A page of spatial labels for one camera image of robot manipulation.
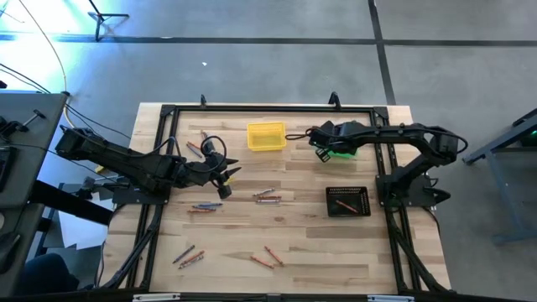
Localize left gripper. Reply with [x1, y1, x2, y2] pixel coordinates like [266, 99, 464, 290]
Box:
[180, 151, 243, 189]

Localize green plastic basket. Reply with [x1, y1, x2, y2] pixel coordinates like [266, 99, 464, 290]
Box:
[325, 146, 358, 162]

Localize yellow plastic basket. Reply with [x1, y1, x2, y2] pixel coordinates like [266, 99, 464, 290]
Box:
[246, 121, 288, 153]

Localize black plastic basket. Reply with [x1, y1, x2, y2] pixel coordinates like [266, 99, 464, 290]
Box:
[325, 185, 373, 218]

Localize black support beam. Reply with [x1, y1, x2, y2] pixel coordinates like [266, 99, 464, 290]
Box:
[29, 179, 114, 227]

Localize gray metal stand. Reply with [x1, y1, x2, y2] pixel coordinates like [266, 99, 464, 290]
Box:
[461, 107, 537, 247]

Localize black tripod stand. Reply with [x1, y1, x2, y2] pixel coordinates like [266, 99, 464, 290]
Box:
[86, 0, 130, 43]

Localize gray side desk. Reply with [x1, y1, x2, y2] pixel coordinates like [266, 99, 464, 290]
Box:
[0, 91, 69, 294]

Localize person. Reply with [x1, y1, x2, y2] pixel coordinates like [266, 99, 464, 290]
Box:
[16, 251, 81, 297]

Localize black desk clamp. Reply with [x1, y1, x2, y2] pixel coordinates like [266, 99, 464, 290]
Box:
[0, 108, 47, 138]

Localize black desk device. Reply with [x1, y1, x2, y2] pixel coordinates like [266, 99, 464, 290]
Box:
[0, 144, 13, 192]

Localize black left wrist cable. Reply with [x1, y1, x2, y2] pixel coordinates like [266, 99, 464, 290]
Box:
[200, 134, 228, 174]

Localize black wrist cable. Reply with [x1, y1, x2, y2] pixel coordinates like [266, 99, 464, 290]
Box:
[200, 134, 228, 174]
[284, 128, 320, 142]

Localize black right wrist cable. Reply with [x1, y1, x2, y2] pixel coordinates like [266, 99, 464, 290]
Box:
[284, 128, 320, 142]

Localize black metal table frame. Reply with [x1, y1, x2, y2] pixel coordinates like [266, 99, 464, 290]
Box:
[96, 103, 453, 294]

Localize black floor cable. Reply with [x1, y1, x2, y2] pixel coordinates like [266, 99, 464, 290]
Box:
[65, 102, 133, 140]
[0, 61, 52, 94]

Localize white table bracket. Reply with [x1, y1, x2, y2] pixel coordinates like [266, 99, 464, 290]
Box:
[367, 294, 416, 302]
[132, 292, 181, 302]

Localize yellow cable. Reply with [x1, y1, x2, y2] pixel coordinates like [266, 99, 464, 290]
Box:
[16, 0, 106, 174]

